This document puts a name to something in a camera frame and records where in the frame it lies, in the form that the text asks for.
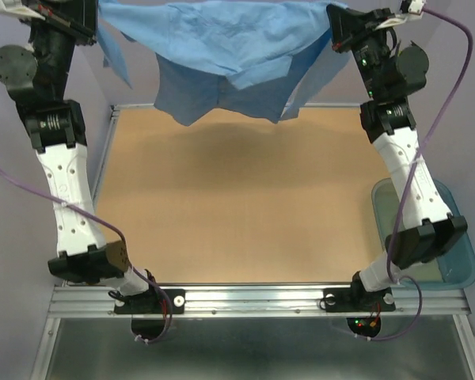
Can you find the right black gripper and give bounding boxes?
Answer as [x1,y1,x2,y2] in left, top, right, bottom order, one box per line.
[328,2,397,100]

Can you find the blue long sleeve shirt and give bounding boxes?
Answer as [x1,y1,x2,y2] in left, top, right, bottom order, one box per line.
[98,1,349,126]

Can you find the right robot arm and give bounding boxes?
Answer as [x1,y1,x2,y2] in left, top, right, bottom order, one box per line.
[327,1,468,309]

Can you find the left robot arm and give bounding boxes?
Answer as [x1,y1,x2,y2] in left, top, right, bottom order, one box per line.
[0,1,161,312]

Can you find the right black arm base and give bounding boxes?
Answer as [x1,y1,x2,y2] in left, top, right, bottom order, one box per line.
[319,287,396,339]

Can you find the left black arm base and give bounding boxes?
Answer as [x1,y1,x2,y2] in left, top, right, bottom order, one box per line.
[108,288,185,344]

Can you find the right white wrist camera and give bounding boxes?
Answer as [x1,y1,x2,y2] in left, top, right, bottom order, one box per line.
[374,0,426,31]

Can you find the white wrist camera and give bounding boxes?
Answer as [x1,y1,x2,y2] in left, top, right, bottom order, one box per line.
[374,0,426,31]
[0,0,45,20]

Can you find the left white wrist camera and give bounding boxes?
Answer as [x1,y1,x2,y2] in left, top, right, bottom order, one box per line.
[0,0,45,20]

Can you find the aluminium mounting rail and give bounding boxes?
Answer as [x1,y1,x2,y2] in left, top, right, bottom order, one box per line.
[32,284,473,379]

